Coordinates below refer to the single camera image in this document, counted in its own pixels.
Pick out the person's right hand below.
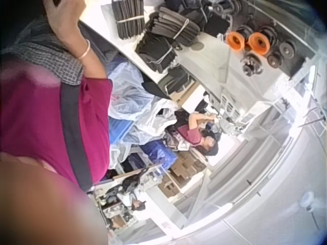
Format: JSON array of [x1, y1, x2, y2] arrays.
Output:
[[42, 0, 89, 53]]

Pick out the gold bangle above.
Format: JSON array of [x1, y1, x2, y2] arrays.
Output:
[[76, 38, 92, 61]]

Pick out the tied flat dark fabric bundle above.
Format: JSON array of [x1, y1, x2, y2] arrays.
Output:
[[111, 0, 146, 40]]

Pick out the tied black fabric bundle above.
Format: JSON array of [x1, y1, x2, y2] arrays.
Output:
[[134, 32, 180, 75]]

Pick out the heap of clear plastic bags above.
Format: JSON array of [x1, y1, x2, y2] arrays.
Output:
[[107, 56, 185, 169]]

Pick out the tied grey folded fabric bundle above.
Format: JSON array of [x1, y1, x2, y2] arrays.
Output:
[[145, 6, 201, 48]]

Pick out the black bag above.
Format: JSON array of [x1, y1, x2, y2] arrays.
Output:
[[141, 80, 172, 101]]

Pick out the blue plastic crate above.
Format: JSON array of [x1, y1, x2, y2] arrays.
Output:
[[139, 141, 178, 170], [109, 118, 136, 144]]

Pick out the shelf of dark fabric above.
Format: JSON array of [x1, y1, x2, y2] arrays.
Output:
[[158, 65, 198, 96]]

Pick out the pile of dark fabric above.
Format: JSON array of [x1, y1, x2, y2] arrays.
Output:
[[165, 0, 232, 38]]

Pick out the orange spool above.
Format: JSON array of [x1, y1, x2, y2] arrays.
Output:
[[247, 32, 270, 56], [225, 31, 246, 52]]

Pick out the cluttered work table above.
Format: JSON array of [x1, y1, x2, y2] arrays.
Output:
[[86, 163, 165, 232]]

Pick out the white machine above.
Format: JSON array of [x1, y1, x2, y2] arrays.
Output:
[[214, 93, 247, 135]]

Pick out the stack of brown cartons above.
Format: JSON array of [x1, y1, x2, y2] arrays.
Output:
[[157, 152, 208, 198]]

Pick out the rack of black spools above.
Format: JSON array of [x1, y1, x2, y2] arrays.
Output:
[[211, 0, 317, 77]]

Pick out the white round fixture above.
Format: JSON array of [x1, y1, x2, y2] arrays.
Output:
[[298, 190, 316, 213]]

